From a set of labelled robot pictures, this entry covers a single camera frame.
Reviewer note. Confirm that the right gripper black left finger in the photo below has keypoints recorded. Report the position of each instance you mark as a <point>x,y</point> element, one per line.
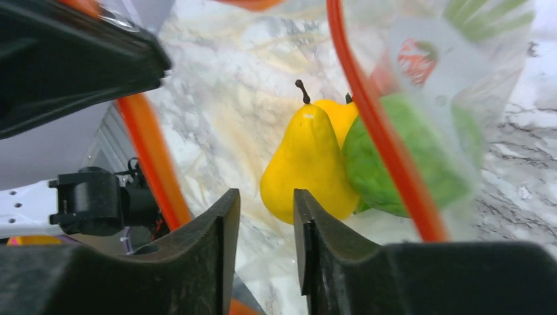
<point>188,271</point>

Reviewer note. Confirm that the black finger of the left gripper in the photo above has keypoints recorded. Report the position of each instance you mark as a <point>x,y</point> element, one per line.
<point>57,60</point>

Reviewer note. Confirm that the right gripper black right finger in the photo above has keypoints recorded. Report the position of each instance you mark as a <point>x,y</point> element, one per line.
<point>341,272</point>

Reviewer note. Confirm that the yellow toy lemon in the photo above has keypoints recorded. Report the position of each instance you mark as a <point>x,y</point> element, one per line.
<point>309,158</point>

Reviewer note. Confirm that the clear zip top bag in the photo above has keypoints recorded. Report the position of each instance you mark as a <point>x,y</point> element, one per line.
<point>222,109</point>

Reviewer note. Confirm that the yellow toy bell pepper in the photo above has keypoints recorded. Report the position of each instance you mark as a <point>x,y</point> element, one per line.
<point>341,116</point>

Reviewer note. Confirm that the green toy lime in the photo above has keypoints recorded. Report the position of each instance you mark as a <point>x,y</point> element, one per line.
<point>426,150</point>

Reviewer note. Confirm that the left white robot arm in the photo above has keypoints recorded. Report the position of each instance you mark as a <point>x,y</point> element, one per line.
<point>90,201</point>

